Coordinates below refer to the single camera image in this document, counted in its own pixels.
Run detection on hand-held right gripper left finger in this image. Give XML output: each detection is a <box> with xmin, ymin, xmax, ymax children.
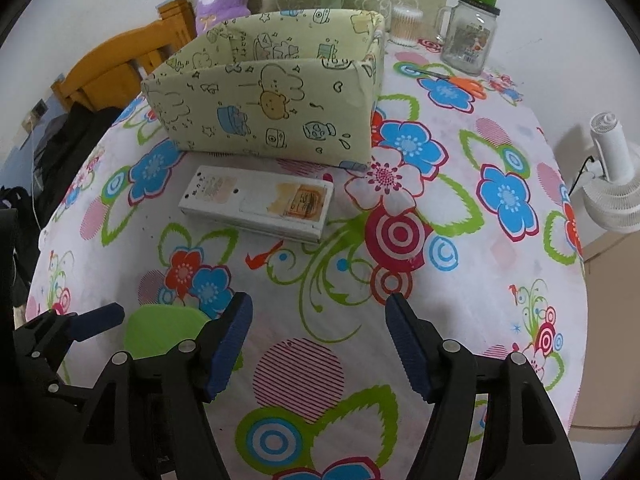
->
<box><xmin>75</xmin><ymin>291</ymin><xmax>254</xmax><ymax>480</ymax></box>

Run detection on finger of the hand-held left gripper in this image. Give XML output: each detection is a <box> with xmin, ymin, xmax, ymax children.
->
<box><xmin>15</xmin><ymin>302</ymin><xmax>126</xmax><ymax>386</ymax></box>

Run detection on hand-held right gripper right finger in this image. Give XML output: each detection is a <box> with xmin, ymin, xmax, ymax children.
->
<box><xmin>385</xmin><ymin>292</ymin><xmax>583</xmax><ymax>480</ymax></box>

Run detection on green round plastic piece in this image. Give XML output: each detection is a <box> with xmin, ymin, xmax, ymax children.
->
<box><xmin>122</xmin><ymin>305</ymin><xmax>243</xmax><ymax>361</ymax></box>

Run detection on printed fabric storage box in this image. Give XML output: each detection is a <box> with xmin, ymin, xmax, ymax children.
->
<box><xmin>140</xmin><ymin>7</ymin><xmax>387</xmax><ymax>171</ymax></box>

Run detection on floral tablecloth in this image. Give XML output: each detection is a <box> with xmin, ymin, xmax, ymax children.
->
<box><xmin>25</xmin><ymin>35</ymin><xmax>586</xmax><ymax>480</ymax></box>

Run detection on white remote control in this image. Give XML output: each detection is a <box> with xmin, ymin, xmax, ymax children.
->
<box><xmin>178</xmin><ymin>165</ymin><xmax>335</xmax><ymax>245</ymax></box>

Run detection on black bag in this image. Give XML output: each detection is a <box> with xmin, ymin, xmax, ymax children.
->
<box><xmin>0</xmin><ymin>105</ymin><xmax>133</xmax><ymax>306</ymax></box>

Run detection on beige cabinet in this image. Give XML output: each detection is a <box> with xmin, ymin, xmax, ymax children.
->
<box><xmin>567</xmin><ymin>230</ymin><xmax>640</xmax><ymax>431</ymax></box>

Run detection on wooden chair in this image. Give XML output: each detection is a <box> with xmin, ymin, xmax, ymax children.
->
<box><xmin>50</xmin><ymin>0</ymin><xmax>198</xmax><ymax>111</ymax></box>

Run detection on white clip fan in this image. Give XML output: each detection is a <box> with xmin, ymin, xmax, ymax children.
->
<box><xmin>580</xmin><ymin>112</ymin><xmax>640</xmax><ymax>233</ymax></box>

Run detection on glass mug jar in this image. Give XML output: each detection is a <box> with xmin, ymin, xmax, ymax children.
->
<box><xmin>436</xmin><ymin>4</ymin><xmax>501</xmax><ymax>73</ymax></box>

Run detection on clear cotton swab container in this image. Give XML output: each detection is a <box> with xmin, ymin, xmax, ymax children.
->
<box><xmin>390</xmin><ymin>6</ymin><xmax>425</xmax><ymax>47</ymax></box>

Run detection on black fan cable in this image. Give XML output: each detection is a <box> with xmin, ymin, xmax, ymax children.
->
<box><xmin>567</xmin><ymin>157</ymin><xmax>601</xmax><ymax>193</ymax></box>

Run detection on orange handled scissors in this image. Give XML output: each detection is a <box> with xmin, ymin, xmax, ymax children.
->
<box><xmin>400</xmin><ymin>65</ymin><xmax>487</xmax><ymax>101</ymax></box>

